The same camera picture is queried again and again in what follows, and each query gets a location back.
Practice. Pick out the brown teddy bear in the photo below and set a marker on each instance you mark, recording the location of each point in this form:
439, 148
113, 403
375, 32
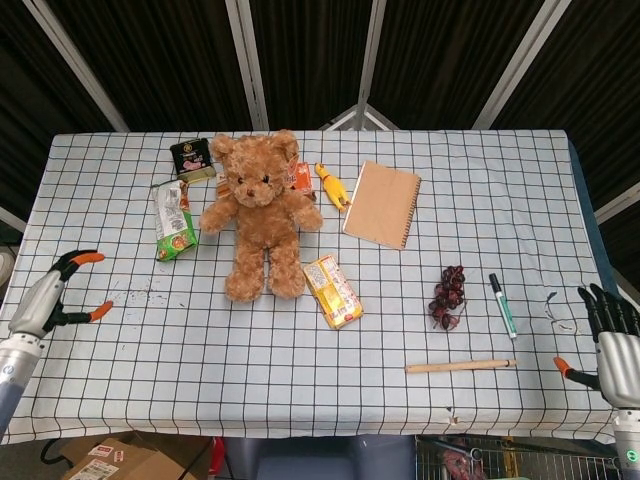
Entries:
260, 215

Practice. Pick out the cardboard box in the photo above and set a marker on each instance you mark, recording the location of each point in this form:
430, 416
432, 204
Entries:
115, 457

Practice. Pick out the yellow biscuit box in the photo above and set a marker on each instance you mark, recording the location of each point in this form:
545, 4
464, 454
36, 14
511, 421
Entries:
334, 292

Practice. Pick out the green white snack bag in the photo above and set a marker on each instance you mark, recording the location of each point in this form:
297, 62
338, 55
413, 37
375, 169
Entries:
173, 220

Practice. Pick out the small orange white packet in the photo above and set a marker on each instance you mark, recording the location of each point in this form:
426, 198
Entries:
223, 186

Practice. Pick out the brown spiral notebook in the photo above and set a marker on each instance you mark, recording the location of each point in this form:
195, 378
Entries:
382, 205

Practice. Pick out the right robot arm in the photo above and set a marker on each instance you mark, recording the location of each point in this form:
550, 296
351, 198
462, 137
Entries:
627, 442

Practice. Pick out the white checkered tablecloth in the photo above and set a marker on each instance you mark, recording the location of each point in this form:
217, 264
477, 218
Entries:
320, 390

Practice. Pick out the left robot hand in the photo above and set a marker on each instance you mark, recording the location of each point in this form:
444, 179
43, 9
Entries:
41, 300

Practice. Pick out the orange snack packet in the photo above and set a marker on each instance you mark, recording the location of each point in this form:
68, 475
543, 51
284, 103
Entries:
301, 177

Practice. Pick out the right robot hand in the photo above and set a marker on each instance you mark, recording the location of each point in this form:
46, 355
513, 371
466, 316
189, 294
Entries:
616, 350

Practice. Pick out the green white marker pen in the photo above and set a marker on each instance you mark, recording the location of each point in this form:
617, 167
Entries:
502, 305

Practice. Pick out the blue grey chair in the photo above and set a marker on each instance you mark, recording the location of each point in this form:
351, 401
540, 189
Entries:
320, 457

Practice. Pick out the yellow rubber chicken toy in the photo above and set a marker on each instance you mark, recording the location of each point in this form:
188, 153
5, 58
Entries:
332, 189

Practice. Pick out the dark red grape bunch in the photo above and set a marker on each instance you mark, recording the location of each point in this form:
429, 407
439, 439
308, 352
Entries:
447, 297

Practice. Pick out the black luncheon meat tin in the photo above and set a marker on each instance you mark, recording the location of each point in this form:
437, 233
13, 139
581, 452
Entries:
192, 159

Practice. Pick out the wooden stick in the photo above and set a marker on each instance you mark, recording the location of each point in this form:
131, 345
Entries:
460, 366

